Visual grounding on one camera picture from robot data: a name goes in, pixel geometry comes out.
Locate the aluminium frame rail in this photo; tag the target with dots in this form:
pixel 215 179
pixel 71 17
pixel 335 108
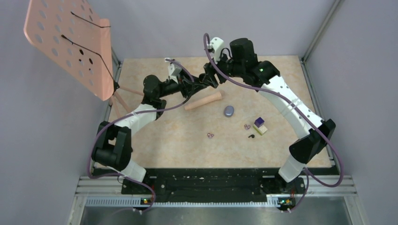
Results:
pixel 101 202

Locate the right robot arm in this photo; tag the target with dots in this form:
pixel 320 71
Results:
pixel 247 72

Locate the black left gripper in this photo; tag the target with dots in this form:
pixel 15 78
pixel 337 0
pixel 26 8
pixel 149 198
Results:
pixel 186 86

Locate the purple and green toy blocks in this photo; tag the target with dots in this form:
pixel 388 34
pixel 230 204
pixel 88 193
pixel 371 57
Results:
pixel 259 126

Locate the pink perforated board stand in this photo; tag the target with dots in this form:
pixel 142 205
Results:
pixel 75 37

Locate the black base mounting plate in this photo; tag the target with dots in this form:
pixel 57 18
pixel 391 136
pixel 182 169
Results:
pixel 213 185

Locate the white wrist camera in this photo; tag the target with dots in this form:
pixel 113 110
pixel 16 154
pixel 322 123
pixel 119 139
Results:
pixel 215 46
pixel 173 70

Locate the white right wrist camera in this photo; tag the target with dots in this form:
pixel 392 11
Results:
pixel 215 46

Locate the grey-blue oval case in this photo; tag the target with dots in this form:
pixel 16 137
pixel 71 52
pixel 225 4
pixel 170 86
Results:
pixel 228 111

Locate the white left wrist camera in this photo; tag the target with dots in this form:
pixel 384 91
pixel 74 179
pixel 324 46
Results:
pixel 173 70

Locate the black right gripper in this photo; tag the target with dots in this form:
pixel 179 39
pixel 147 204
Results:
pixel 212 70

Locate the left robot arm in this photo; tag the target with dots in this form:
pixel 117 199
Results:
pixel 113 147

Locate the black earbud charging case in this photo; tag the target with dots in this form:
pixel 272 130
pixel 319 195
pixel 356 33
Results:
pixel 203 80

